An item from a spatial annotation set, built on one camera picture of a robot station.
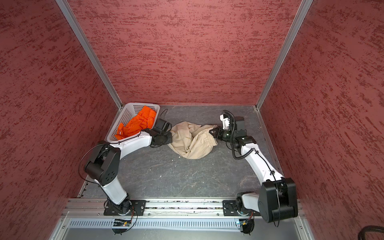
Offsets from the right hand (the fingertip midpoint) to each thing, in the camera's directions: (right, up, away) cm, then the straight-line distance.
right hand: (208, 134), depth 81 cm
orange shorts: (-45, +7, +25) cm, 52 cm away
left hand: (-24, -6, +13) cm, 28 cm away
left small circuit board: (-45, -43, -9) cm, 63 cm away
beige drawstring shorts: (-9, -5, +5) cm, 11 cm away
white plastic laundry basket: (-58, +13, +25) cm, 65 cm away
